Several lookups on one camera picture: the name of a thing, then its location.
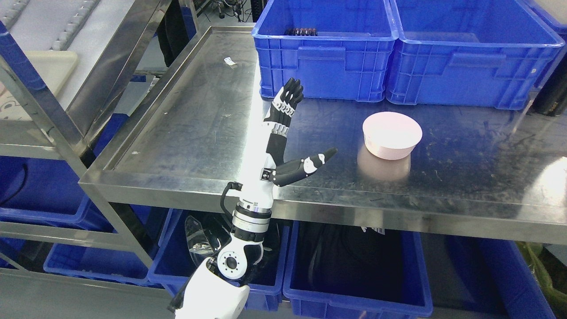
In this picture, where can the pink ikea bowl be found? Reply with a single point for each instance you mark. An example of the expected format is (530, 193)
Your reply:
(390, 135)

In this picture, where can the steel rack shelf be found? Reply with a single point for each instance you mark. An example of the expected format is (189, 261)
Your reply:
(45, 215)

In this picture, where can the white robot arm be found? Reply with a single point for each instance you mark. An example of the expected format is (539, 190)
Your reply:
(219, 288)

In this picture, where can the blue crate under table left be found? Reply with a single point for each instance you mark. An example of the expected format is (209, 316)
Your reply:
(190, 237)

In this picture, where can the blue crate under table middle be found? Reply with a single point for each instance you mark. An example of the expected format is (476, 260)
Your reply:
(347, 272)

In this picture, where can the blue crate with batteries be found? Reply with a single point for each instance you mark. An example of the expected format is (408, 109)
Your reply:
(338, 49)

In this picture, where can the blue crate top right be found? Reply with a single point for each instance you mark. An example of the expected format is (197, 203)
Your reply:
(486, 53)

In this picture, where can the blue crate under table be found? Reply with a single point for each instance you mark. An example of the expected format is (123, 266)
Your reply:
(190, 237)
(347, 272)

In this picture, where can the steel table shelf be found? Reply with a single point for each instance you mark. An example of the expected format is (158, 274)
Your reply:
(477, 171)

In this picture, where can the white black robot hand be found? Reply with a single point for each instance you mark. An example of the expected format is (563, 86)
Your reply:
(277, 121)

